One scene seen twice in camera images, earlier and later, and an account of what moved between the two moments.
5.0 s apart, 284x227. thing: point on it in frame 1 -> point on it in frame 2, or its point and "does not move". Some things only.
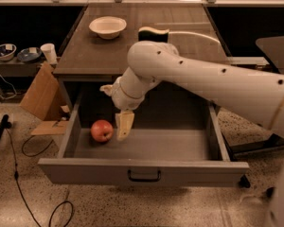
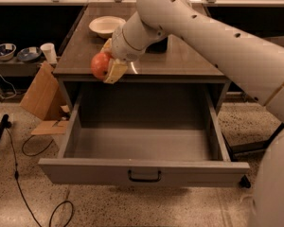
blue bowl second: x=29 y=54 does not move
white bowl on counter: x=108 y=26 does not move
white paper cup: x=49 y=52 does not move
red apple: x=101 y=130 -> x=99 y=64
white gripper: x=120 y=97 -> x=120 y=46
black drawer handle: x=144 y=179 does not move
